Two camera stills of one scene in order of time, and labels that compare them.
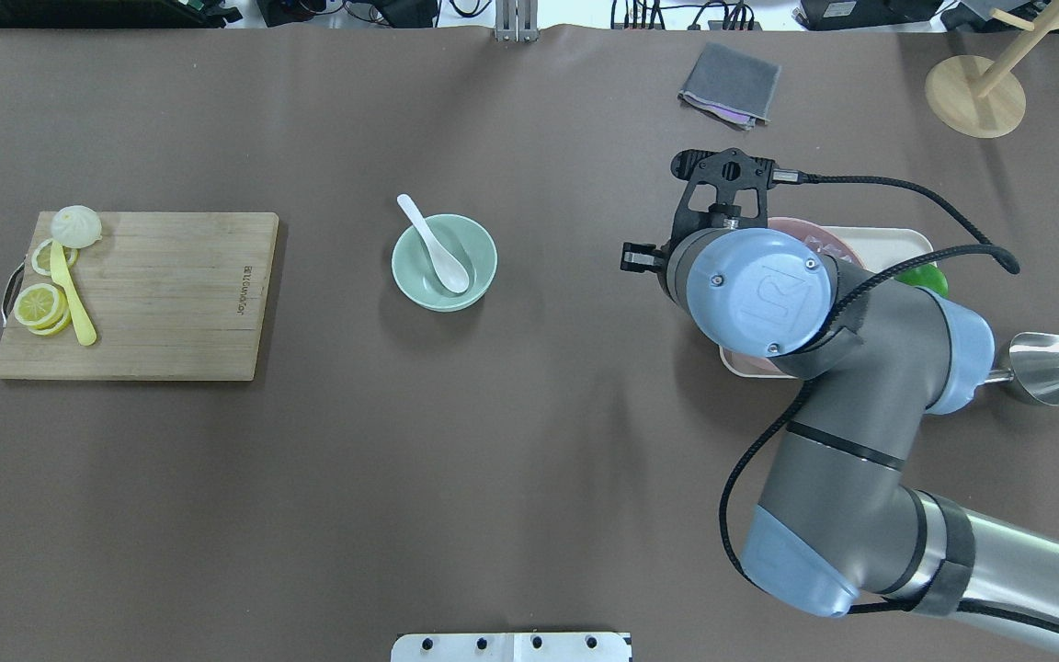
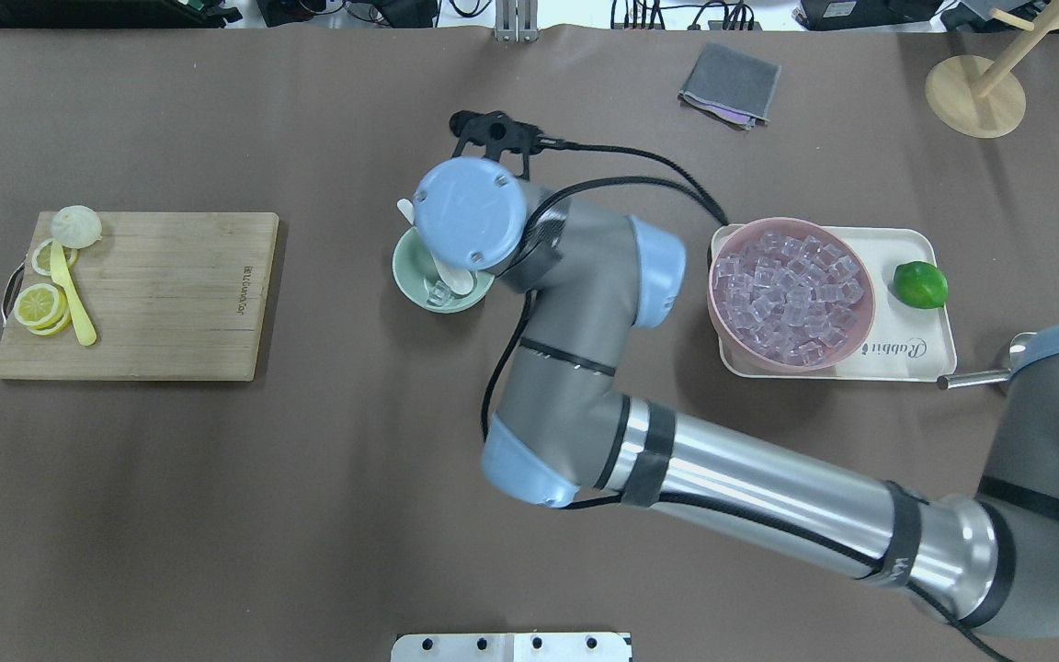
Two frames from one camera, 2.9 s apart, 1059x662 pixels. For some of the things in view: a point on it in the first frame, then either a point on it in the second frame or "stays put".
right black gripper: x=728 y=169 → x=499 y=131
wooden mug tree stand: x=979 y=99 stays put
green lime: x=928 y=276 stays put
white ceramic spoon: x=451 y=268 stays put
